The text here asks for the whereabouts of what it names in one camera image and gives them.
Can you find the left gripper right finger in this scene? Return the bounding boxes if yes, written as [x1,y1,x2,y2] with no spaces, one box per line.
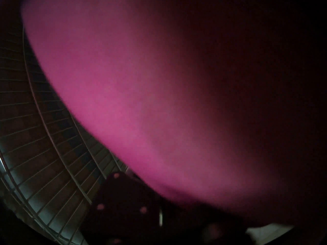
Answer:
[199,219,256,245]

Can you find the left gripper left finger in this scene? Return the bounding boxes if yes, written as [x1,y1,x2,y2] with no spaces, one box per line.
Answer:
[82,172,164,245]

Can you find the white pink flamingo pillow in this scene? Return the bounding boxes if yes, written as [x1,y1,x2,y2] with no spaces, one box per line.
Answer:
[20,0,327,229]

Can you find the chrome wire shelf rack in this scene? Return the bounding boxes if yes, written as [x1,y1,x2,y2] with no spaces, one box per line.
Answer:
[0,25,133,245]

